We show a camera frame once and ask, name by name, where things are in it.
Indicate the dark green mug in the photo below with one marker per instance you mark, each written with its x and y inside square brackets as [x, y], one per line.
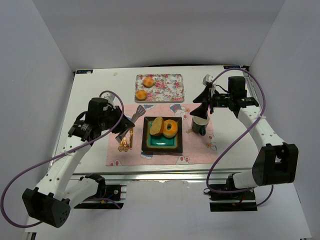
[199, 125]

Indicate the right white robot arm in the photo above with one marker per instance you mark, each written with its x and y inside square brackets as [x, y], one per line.
[276, 162]

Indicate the round bun upper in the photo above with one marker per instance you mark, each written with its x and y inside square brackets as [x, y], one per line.
[148, 82]

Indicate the brown bread slice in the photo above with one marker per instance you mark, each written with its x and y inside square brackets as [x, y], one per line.
[157, 126]

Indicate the pink bunny placemat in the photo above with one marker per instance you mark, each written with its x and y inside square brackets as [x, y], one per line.
[196, 149]

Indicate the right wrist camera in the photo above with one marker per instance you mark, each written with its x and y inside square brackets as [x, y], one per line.
[208, 82]

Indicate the floral serving tray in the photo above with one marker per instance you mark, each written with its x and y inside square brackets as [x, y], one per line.
[167, 88]

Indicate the square teal brown plate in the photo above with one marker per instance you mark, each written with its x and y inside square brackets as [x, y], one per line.
[160, 143]

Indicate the round bun lower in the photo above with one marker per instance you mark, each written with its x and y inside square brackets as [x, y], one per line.
[141, 95]

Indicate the round bun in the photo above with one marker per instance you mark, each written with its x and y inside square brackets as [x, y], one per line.
[141, 95]
[148, 82]

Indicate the gold fork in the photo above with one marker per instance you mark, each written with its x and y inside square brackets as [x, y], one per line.
[123, 146]

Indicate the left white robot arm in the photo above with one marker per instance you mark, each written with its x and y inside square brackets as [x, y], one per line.
[51, 200]

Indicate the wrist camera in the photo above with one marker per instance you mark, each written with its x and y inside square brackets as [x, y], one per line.
[208, 82]
[110, 97]

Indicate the glazed donut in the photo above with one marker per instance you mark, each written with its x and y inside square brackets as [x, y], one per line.
[170, 128]

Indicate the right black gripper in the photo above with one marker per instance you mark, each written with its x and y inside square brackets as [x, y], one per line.
[210, 100]

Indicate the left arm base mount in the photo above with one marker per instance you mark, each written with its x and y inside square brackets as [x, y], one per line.
[108, 195]

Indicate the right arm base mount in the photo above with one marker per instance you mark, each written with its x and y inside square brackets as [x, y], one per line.
[226, 197]

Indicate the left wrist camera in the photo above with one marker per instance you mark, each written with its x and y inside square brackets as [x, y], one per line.
[110, 97]

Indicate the gold knife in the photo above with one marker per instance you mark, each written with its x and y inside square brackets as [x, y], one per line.
[131, 132]

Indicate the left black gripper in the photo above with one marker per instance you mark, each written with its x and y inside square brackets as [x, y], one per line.
[119, 117]

